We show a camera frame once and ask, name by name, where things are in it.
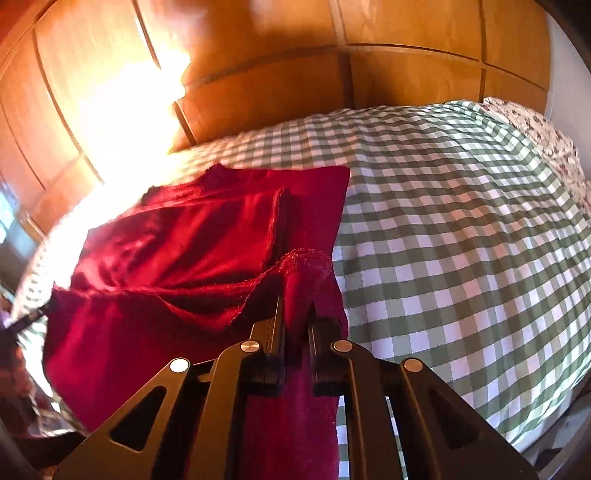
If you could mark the red fleece garment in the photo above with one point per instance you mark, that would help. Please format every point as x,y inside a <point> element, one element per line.
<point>161,240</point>

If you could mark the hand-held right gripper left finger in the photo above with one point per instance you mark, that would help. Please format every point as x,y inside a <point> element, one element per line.
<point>272,341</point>

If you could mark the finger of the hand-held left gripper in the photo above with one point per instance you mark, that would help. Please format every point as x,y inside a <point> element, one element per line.
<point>32,316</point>

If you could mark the wooden wardrobe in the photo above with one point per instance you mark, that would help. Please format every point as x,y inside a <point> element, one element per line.
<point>277,69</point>

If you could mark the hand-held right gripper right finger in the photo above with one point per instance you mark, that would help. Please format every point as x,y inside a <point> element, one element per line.
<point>323,350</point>

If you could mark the green checked blanket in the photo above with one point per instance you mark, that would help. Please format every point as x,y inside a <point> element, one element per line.
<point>438,230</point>

